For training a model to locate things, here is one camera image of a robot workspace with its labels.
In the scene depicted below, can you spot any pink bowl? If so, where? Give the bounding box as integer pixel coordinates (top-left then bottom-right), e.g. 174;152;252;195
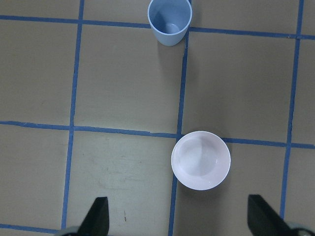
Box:
171;131;231;191

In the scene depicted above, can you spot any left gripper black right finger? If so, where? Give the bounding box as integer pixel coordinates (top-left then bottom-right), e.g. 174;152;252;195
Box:
247;194;295;236

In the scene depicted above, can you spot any blue cup at table centre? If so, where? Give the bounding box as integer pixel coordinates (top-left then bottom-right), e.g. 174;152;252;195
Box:
147;0;192;46

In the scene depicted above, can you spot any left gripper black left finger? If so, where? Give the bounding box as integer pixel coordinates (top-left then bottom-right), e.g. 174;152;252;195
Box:
77;197;109;236

